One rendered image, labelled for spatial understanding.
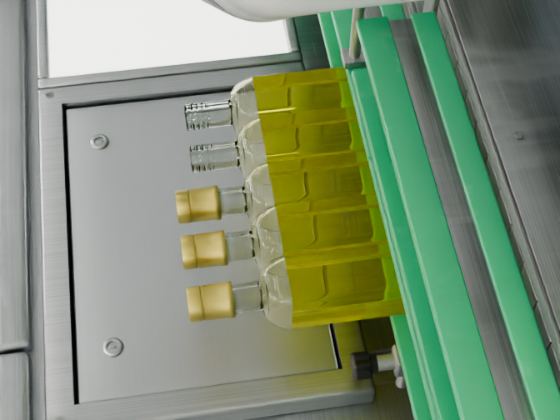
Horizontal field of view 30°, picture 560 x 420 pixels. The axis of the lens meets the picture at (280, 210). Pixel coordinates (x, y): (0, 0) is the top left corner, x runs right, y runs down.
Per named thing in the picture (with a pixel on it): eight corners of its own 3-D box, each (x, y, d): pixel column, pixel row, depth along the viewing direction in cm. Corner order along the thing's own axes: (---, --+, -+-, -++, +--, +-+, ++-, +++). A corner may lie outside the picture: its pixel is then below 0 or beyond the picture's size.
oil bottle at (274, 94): (412, 88, 120) (227, 109, 118) (417, 55, 115) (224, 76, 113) (422, 127, 117) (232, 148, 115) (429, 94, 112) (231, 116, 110)
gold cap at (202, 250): (227, 267, 105) (184, 272, 105) (223, 232, 106) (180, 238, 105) (228, 262, 102) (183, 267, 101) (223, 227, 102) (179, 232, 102)
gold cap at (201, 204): (217, 198, 110) (176, 203, 109) (216, 177, 107) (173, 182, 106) (222, 226, 107) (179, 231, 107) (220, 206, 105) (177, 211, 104)
